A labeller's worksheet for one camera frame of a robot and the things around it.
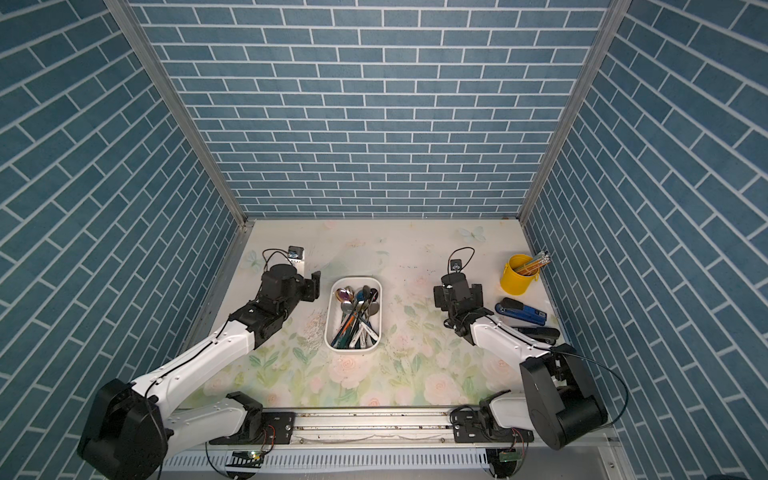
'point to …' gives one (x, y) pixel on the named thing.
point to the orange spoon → (349, 323)
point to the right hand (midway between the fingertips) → (458, 287)
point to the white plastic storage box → (337, 315)
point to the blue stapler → (511, 308)
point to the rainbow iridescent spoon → (345, 294)
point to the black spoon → (373, 296)
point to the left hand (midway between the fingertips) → (318, 271)
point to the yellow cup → (513, 282)
